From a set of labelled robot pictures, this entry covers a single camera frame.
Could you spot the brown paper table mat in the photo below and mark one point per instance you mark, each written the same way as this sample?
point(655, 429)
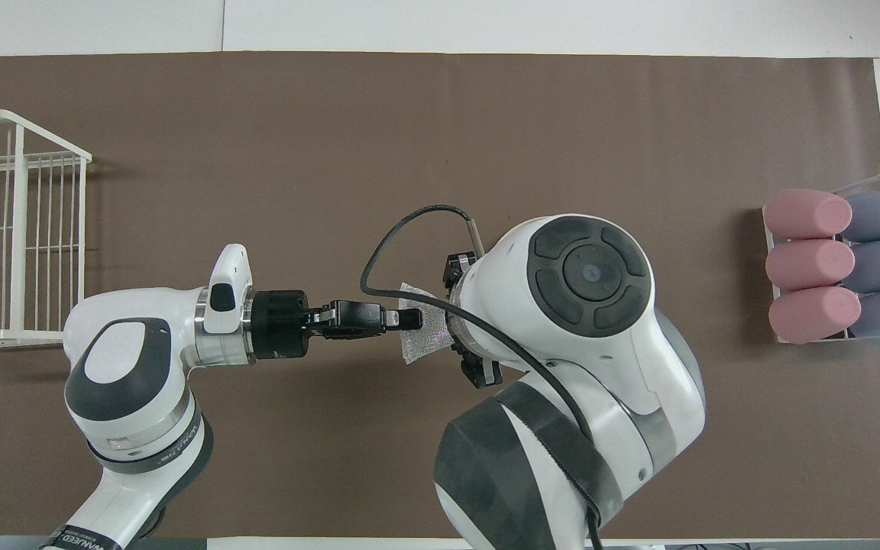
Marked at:
point(333, 153)

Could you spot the pink plastic cup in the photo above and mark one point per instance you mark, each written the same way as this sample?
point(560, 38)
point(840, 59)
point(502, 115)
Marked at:
point(810, 264)
point(807, 214)
point(814, 315)

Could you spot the clear plastic wrapper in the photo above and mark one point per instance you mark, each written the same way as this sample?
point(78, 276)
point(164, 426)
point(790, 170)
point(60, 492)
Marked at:
point(428, 340)

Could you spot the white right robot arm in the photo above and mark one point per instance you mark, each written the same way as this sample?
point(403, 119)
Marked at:
point(577, 321)

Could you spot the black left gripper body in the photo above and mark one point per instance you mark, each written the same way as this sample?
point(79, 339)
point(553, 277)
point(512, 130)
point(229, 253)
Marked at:
point(279, 325)

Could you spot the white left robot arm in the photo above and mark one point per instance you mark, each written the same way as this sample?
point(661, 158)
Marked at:
point(134, 382)

